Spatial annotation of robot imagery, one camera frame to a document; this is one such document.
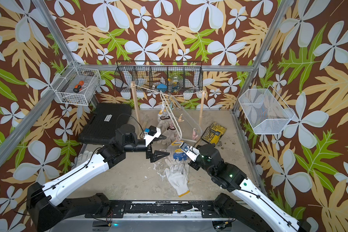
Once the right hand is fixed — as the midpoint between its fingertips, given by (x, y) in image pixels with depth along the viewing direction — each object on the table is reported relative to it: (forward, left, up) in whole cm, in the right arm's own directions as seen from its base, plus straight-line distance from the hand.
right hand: (188, 148), depth 71 cm
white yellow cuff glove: (+8, +7, -10) cm, 14 cm away
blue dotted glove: (-1, +4, -6) cm, 7 cm away
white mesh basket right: (+22, -46, +3) cm, 51 cm away
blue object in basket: (+43, +15, +5) cm, 46 cm away
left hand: (-1, +10, +6) cm, 12 cm away
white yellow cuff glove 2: (-6, +5, -22) cm, 24 cm away
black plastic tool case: (+33, +58, -16) cm, 68 cm away
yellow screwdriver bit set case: (+24, -21, -21) cm, 38 cm away
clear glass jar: (+46, +6, +5) cm, 46 cm away
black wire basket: (+52, +17, +7) cm, 55 cm away
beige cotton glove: (+24, +14, -9) cm, 29 cm away
